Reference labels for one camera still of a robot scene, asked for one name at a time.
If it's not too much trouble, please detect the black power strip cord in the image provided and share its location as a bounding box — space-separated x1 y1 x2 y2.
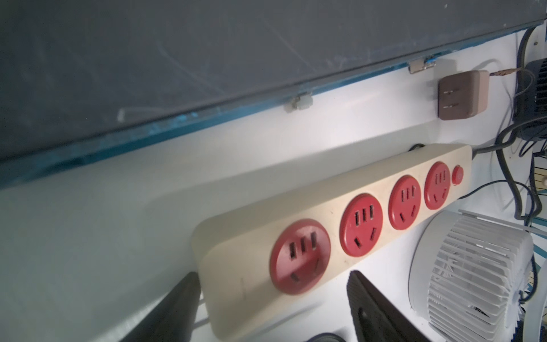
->
469 25 547 223

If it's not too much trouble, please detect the dark grey network switch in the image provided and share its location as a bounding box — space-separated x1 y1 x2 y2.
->
1 1 546 188

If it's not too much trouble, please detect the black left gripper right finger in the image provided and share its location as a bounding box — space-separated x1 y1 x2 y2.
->
346 271 428 342

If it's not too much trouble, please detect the pink adapter right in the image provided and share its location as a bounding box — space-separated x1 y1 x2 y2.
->
437 70 490 121

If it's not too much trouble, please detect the beige red power strip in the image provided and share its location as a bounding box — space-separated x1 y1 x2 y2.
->
192 144 472 341

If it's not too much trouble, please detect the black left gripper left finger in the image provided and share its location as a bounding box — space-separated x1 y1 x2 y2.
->
122 272 201 341

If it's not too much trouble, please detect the white round desk fan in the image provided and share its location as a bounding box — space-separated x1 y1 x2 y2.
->
408 211 534 341

